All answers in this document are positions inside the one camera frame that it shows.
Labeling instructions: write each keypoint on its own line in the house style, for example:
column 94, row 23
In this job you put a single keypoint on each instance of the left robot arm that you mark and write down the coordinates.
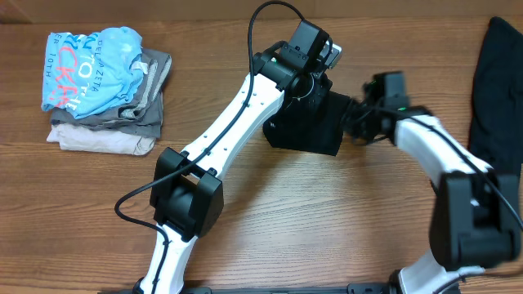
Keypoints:
column 187, row 192

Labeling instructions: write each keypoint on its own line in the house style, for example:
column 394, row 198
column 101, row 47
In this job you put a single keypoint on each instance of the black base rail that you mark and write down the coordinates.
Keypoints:
column 355, row 288

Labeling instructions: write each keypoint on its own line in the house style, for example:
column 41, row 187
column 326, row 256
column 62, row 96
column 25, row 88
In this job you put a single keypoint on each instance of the black t-shirt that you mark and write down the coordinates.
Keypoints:
column 319, row 133

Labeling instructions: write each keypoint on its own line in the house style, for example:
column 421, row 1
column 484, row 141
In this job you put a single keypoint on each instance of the light blue printed t-shirt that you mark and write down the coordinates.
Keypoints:
column 88, row 74

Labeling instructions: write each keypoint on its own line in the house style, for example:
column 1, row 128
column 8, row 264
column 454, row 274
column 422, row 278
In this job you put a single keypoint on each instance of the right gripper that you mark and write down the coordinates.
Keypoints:
column 366, row 137

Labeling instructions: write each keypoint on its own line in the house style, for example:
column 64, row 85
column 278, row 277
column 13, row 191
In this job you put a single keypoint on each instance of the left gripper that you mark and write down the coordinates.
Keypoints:
column 315, row 98

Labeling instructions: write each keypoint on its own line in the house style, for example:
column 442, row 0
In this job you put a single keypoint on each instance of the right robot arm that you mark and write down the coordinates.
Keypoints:
column 475, row 224

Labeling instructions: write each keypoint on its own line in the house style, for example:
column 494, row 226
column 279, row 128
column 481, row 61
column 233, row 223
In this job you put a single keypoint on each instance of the grey folded shirt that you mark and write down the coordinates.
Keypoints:
column 143, row 116

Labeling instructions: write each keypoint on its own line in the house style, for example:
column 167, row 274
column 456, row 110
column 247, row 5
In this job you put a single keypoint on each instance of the beige folded shirt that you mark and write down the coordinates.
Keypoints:
column 76, row 138

